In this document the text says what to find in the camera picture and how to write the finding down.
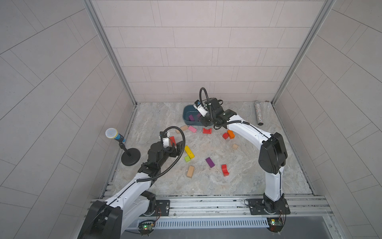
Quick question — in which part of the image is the teal storage bin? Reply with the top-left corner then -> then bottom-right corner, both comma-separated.
183,105 -> 213,126

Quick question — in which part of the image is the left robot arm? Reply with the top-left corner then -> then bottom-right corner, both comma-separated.
77,141 -> 185,239

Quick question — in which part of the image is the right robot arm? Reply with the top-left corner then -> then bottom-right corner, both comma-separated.
194,100 -> 290,215

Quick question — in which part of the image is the red rectangular brick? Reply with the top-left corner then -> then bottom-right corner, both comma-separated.
170,136 -> 176,145

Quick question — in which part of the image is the yellow long brick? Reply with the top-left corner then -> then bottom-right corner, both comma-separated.
185,146 -> 195,159

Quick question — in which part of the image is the red arch brick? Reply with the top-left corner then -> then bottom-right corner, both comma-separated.
203,128 -> 212,134

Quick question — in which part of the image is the orange brick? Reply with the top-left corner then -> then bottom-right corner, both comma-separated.
227,130 -> 235,139

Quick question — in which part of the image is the natural wood brick front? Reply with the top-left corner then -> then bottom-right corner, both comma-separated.
187,166 -> 195,178

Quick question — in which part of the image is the long natural wood brick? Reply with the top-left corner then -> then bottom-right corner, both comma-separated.
176,125 -> 189,133

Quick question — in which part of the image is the pink brick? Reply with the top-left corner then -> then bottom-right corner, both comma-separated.
188,125 -> 197,133

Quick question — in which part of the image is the purple flat brick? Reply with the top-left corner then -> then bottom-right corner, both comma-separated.
206,157 -> 215,168

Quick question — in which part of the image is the glittery silver cylinder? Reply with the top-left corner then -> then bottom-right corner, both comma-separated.
254,101 -> 264,125

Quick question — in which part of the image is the microphone on black stand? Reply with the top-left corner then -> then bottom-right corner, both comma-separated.
105,128 -> 141,166

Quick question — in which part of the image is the red notched brick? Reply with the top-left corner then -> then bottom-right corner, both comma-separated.
221,164 -> 229,177

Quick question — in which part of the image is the left circuit board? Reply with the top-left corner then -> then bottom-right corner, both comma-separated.
138,220 -> 156,235

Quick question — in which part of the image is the circuit board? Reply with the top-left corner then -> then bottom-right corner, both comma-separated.
267,218 -> 284,233
138,220 -> 156,235

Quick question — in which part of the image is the right circuit board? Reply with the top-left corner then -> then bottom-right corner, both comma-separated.
267,218 -> 284,233

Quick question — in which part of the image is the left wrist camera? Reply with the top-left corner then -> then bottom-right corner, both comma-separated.
162,137 -> 172,148

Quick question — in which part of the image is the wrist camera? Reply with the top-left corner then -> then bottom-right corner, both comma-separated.
162,137 -> 172,148
194,100 -> 208,117

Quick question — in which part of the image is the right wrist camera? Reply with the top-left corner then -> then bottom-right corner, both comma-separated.
194,100 -> 208,117

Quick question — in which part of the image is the left black cable loop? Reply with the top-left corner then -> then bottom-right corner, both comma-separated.
136,126 -> 186,183

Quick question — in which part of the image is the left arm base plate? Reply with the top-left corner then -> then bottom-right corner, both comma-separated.
141,200 -> 170,217

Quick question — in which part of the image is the aluminium mounting rail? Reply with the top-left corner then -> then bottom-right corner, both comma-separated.
155,194 -> 333,219

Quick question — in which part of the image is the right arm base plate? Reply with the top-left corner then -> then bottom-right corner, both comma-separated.
246,195 -> 290,215

